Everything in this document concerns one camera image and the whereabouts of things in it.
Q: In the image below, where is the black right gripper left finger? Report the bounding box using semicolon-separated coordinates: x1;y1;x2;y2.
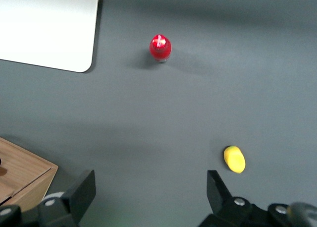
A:
0;170;97;227

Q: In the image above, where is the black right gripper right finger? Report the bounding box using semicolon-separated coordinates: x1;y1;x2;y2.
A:
198;170;302;227

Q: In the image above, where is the yellow toy fruit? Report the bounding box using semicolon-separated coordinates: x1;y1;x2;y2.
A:
223;145;246;174

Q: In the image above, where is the red bottle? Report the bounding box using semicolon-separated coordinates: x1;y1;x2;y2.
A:
149;34;172;63

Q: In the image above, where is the white rounded board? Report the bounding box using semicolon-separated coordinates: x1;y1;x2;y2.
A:
0;0;100;73

